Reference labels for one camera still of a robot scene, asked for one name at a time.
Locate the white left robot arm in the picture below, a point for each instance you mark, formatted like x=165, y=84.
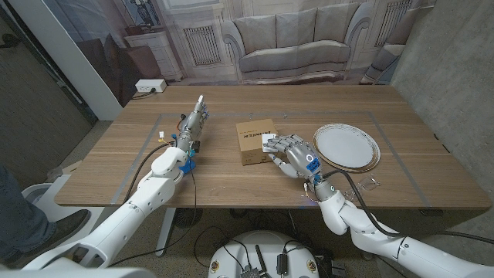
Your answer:
x=123, y=220

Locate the brown cardboard box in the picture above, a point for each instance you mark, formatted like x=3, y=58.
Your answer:
x=251, y=146

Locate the black adapter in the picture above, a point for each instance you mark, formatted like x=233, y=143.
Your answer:
x=282, y=264

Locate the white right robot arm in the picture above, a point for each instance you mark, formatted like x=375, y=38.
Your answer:
x=366, y=231

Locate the person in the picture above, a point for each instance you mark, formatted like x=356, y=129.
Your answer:
x=19, y=220

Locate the white card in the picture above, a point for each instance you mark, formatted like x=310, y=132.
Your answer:
x=267, y=136

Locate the dark shoe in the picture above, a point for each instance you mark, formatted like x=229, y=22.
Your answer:
x=69, y=224

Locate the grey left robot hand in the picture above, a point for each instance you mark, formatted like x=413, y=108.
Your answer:
x=191, y=125

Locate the black floor fan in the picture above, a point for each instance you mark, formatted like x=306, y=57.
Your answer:
x=188, y=217

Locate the white power strip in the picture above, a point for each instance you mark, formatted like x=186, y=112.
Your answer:
x=150, y=85

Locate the printed living room backdrop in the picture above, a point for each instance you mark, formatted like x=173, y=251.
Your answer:
x=293, y=38

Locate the gold-rimmed white paper plate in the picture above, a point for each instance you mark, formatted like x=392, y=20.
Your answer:
x=347, y=144

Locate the clear plastic piece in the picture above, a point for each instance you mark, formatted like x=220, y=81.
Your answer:
x=368, y=183

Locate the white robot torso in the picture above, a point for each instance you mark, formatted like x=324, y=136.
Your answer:
x=262, y=251

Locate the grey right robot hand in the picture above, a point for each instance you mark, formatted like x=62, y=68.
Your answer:
x=303, y=160

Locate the black antenna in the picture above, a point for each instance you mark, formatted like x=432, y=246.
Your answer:
x=261, y=260

